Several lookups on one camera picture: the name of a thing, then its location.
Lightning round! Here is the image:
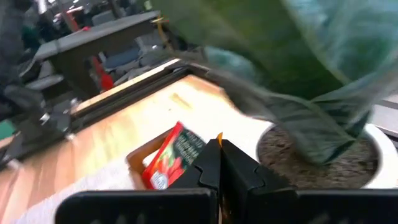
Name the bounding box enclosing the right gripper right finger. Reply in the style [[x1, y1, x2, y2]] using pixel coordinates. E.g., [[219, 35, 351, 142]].
[[221, 139, 298, 191]]

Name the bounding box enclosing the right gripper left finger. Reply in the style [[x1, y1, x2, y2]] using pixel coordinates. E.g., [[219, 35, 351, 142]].
[[169, 139, 223, 190]]

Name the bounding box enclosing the red strawberry tea bag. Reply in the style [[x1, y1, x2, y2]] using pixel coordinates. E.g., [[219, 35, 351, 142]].
[[141, 120, 208, 190]]

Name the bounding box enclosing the brown wooden compartment tray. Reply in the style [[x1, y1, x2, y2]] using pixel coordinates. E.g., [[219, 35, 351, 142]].
[[126, 127, 177, 190]]

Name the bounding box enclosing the green plant in white pot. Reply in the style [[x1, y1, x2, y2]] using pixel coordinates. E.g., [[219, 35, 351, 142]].
[[149, 0, 398, 190]]

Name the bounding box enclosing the grey woven placemat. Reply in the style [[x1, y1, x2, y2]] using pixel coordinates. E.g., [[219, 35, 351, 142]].
[[12, 102, 274, 224]]

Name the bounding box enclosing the grey desk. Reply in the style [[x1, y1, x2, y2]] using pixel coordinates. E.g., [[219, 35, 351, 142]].
[[33, 11, 161, 97]]

